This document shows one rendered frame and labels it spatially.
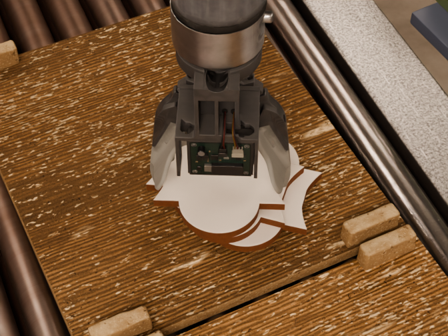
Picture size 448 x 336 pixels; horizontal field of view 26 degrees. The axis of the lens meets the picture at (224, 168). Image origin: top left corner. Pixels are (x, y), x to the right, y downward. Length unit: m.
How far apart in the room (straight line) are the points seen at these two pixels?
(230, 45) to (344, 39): 0.47
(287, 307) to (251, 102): 0.21
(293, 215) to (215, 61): 0.26
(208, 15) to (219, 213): 0.26
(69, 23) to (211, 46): 0.49
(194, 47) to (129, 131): 0.33
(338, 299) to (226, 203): 0.14
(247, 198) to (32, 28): 0.41
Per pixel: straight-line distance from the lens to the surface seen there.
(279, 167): 0.91
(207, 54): 0.76
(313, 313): 0.93
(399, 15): 2.63
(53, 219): 1.00
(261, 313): 0.93
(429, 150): 1.10
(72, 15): 1.23
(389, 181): 1.06
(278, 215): 0.95
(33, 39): 1.21
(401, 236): 0.96
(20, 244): 1.01
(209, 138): 0.81
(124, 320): 0.90
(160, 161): 0.91
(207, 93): 0.77
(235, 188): 0.94
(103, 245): 0.98
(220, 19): 0.73
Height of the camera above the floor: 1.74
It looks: 51 degrees down
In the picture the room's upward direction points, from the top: straight up
